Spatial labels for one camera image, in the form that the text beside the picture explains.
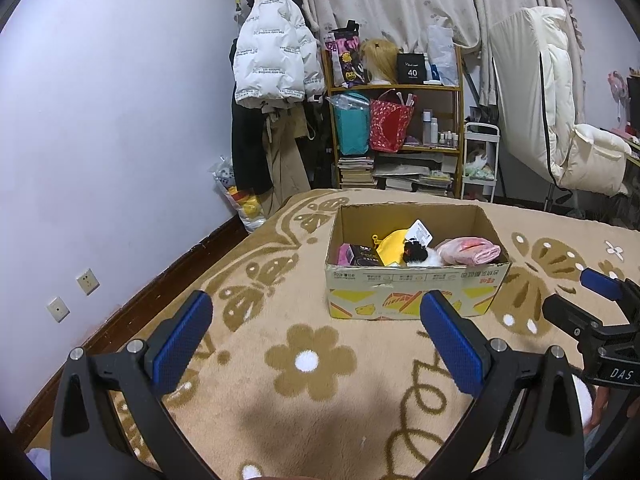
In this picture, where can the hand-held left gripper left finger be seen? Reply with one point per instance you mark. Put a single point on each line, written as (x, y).
(182, 342)

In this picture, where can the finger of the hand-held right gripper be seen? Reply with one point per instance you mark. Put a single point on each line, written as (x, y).
(565, 315)
(600, 282)

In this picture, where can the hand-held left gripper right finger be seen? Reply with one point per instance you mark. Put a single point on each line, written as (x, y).
(452, 345)

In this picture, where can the cardboard box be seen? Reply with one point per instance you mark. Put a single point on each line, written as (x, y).
(400, 300)

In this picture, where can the small white plush toy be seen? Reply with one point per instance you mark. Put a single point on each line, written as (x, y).
(430, 258)

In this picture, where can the pink swirl lollipop pillow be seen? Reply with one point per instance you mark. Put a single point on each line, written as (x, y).
(467, 251)

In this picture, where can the yellow dog plush toy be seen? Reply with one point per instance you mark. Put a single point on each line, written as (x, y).
(392, 250)

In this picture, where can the dark card packet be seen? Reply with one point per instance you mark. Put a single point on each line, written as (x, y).
(365, 256)

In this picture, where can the person's right hand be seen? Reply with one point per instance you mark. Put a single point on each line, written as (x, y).
(598, 407)

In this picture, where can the beige floral blanket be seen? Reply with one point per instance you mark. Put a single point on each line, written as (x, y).
(310, 410)

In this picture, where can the clear plastic bag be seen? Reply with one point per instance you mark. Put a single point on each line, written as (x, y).
(240, 200)

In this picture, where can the pile of papers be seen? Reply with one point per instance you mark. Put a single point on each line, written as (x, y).
(415, 175)

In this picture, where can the pink desk fan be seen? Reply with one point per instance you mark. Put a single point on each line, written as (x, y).
(622, 92)

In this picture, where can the white trolley cart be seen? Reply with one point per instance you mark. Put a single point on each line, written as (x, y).
(480, 132)

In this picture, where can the stack of books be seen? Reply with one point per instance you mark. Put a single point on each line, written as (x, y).
(357, 172)

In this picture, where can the black coat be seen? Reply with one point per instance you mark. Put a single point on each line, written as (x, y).
(245, 150)

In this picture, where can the row of small bottles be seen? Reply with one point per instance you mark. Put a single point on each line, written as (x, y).
(449, 140)

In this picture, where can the beige pants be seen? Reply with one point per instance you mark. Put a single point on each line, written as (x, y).
(285, 160)

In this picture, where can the white padded chair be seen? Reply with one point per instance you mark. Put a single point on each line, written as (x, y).
(530, 85)

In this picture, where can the tall white bottle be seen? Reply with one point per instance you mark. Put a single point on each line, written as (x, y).
(426, 127)

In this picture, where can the red patterned bag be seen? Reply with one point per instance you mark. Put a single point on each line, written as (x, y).
(390, 125)

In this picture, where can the black hanging garment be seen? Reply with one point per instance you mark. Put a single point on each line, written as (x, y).
(320, 145)

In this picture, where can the teal bag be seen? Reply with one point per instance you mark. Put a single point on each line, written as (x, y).
(350, 127)

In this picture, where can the wooden shelf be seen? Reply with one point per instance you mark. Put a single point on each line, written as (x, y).
(400, 87)

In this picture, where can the white plastic bag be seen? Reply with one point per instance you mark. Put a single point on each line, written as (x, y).
(442, 55)

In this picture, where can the black box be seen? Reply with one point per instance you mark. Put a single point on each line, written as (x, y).
(412, 67)

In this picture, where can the blonde wig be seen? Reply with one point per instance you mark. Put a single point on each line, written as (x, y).
(380, 60)

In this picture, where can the black pink printed bag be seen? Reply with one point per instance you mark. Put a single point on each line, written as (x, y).
(345, 57)

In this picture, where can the white puffer jacket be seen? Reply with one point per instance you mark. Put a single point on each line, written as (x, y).
(277, 45)

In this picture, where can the white wall socket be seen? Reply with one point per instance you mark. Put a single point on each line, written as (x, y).
(87, 282)
(58, 310)

